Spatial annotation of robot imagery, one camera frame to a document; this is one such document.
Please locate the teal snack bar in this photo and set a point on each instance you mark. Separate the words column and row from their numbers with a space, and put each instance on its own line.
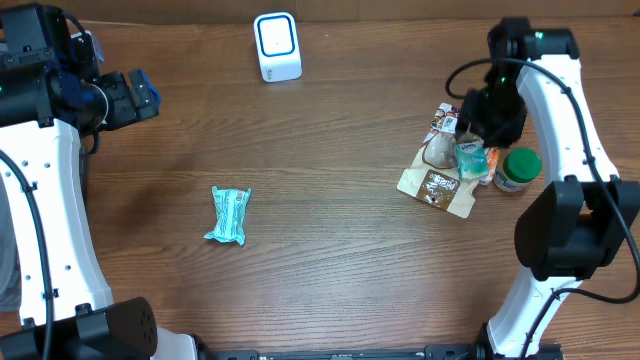
column 230, row 207

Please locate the white barcode scanner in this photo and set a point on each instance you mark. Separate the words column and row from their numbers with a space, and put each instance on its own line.
column 277, row 47

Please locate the brown snack pouch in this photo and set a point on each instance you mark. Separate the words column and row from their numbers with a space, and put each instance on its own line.
column 433, row 176

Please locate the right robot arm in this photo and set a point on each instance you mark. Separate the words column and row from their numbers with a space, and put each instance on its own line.
column 585, row 212

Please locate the teal tissue pack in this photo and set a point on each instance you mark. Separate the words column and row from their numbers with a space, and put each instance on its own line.
column 471, row 160

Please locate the grey plastic basket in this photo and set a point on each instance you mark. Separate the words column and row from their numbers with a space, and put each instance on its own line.
column 10, row 272

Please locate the green capped bottle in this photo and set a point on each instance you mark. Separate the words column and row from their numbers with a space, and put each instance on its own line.
column 517, row 169

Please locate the orange tissue pack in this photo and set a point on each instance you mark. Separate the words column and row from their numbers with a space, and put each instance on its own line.
column 492, row 158

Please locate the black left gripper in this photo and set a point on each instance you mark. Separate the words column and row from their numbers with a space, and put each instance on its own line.
column 130, row 109

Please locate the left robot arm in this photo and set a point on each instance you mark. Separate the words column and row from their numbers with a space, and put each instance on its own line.
column 53, row 95

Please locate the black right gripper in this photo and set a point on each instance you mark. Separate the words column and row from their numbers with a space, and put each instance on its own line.
column 471, row 119

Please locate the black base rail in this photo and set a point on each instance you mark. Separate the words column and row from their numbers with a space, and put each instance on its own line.
column 429, row 352

